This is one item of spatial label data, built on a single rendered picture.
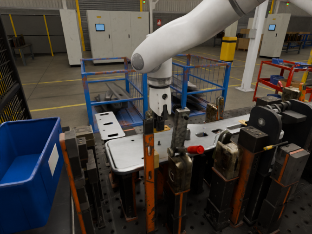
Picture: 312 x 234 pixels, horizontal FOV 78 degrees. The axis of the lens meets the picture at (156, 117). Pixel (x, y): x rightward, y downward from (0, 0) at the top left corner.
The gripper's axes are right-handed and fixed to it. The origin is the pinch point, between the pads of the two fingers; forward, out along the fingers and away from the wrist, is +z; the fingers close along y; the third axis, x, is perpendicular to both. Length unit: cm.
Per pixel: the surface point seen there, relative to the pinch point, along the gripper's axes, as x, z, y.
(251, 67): -363, 50, 281
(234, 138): -72, 39, 29
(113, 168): 19.6, 9.4, -6.9
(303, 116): -41.2, -6.5, -25.2
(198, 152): 0.5, -4.5, -26.5
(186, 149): 0.7, -1.8, -21.0
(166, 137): -5.2, 9.1, 4.0
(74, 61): 21, 81, 778
